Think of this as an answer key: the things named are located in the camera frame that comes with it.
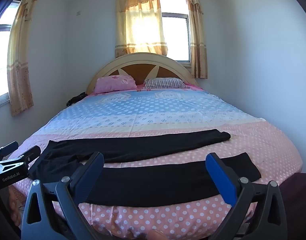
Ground long yellow patterned curtain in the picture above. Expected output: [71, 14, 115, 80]
[7, 0, 41, 117]

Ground narrow yellow patterned curtain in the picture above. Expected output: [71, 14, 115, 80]
[184, 0, 208, 79]

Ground white framed window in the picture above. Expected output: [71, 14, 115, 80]
[0, 0, 21, 110]

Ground striped pillow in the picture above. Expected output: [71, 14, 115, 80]
[143, 78, 191, 90]

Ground cream wooden headboard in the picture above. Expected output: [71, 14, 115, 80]
[86, 52, 200, 95]

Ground person's left hand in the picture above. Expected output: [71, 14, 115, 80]
[8, 187, 21, 227]

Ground dark maroon cloth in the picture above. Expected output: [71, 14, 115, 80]
[278, 171, 306, 240]

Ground polka dot bed sheet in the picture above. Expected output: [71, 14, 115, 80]
[8, 84, 303, 238]

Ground grey framed window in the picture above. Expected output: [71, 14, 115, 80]
[159, 0, 193, 68]

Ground pink pillow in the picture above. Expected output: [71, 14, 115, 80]
[94, 75, 138, 94]

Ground black pants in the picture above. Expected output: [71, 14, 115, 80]
[29, 129, 262, 204]

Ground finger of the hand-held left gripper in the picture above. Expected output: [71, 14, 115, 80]
[0, 141, 20, 160]
[3, 145, 41, 167]

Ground wide yellow patterned curtain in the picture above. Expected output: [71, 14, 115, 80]
[115, 0, 168, 58]

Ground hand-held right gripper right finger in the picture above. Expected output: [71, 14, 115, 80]
[205, 152, 286, 240]

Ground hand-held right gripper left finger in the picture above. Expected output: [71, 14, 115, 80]
[20, 151, 111, 240]

